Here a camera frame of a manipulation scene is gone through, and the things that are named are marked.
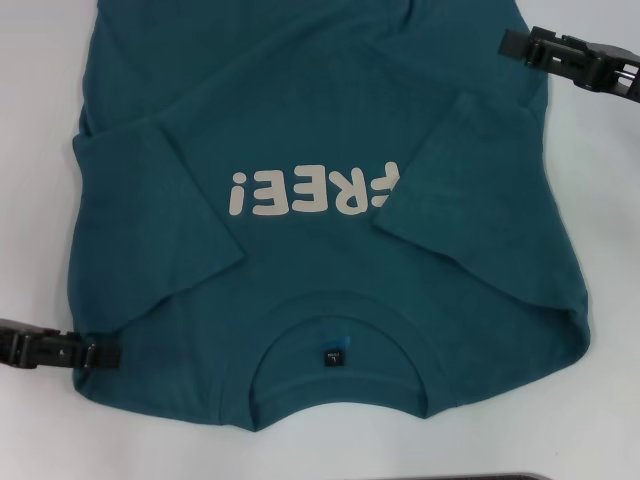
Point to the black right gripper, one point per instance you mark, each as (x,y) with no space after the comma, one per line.
(620,70)

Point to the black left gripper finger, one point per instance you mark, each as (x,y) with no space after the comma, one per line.
(50,350)

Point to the teal t-shirt with FREE print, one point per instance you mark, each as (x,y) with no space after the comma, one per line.
(300,100)

